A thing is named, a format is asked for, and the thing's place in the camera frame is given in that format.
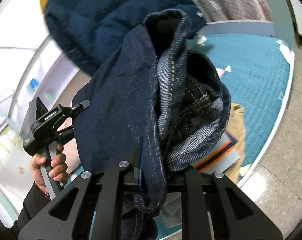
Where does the person black sleeve forearm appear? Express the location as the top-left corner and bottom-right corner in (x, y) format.
(8, 183), (51, 239)

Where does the teal quilted mattress cover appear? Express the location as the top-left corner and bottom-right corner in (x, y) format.
(155, 33), (291, 239)

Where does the navy yellow puffer jacket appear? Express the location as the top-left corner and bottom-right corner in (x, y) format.
(40, 0), (206, 76)

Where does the person left hand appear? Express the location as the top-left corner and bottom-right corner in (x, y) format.
(30, 144), (69, 192)

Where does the pink patterned covered furniture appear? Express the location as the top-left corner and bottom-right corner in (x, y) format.
(195, 0), (272, 22)

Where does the blue box on shelf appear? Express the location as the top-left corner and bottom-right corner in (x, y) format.
(27, 78), (39, 93)

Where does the folded tan garment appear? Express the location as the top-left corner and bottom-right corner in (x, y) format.
(225, 103), (246, 184)

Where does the lilac wall shelf unit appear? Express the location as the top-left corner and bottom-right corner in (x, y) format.
(0, 35), (79, 134)

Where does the mint green bunk bed frame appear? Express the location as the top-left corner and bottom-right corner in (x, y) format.
(266, 0), (296, 51)

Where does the folded grey sweatshirt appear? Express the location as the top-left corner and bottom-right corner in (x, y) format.
(191, 132), (240, 174)

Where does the dark denim jacket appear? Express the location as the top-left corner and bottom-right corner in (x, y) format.
(72, 9), (231, 239)

